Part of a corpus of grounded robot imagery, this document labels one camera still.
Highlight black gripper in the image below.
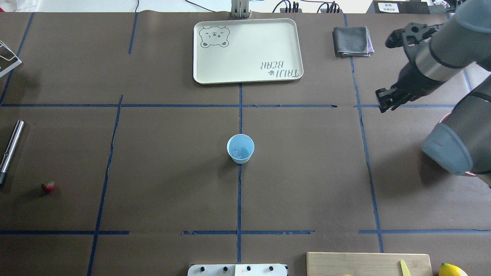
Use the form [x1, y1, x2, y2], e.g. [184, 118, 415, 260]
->
[375, 22, 443, 113]

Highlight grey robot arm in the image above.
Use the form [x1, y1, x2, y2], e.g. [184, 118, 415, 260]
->
[375, 0, 491, 184]

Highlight light blue plastic cup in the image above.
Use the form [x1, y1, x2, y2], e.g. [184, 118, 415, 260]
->
[226, 133, 255, 164]

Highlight pink bowl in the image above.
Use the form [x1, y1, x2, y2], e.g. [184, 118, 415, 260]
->
[421, 113, 478, 177]

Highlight grey folded cloth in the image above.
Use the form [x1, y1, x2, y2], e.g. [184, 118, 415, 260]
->
[333, 26, 375, 57]

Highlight cream bear serving tray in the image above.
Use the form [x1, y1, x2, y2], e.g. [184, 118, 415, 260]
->
[193, 18, 304, 84]

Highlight yellow plastic knife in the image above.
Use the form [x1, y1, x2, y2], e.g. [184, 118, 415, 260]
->
[399, 260, 411, 276]

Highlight yellow lemon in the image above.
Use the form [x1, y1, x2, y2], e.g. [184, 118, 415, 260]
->
[438, 263, 468, 276]

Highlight bamboo cutting board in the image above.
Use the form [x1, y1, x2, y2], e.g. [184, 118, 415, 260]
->
[306, 252, 433, 276]

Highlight red strawberry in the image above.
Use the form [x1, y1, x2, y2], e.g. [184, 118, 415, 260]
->
[41, 181, 56, 194]

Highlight steel muddler with black tip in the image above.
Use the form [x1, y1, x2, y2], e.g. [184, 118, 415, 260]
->
[0, 120, 25, 186]

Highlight aluminium frame post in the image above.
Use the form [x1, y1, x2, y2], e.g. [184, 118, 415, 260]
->
[231, 0, 250, 18]

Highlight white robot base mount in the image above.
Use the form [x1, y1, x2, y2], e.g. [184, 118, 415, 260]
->
[187, 263, 289, 276]

